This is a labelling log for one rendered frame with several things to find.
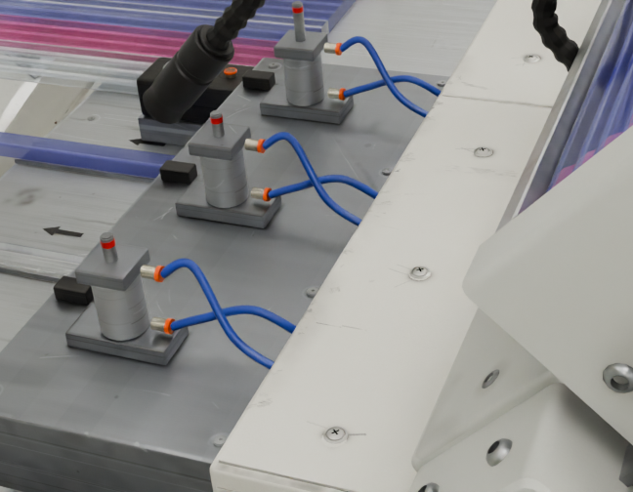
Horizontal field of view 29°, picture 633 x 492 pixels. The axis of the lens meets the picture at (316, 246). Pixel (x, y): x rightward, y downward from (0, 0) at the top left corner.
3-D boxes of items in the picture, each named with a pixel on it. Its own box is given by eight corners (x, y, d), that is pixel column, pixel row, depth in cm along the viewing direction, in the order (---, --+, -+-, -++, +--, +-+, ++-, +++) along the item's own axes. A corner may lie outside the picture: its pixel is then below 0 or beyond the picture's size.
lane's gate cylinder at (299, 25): (293, 42, 69) (289, 4, 68) (297, 37, 70) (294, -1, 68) (303, 43, 69) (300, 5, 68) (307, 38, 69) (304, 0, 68)
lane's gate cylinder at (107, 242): (105, 281, 53) (96, 238, 52) (112, 273, 54) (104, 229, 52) (118, 283, 53) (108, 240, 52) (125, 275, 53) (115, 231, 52)
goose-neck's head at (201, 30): (132, 103, 49) (189, 33, 46) (152, 83, 50) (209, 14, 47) (166, 134, 49) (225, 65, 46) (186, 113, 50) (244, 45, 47)
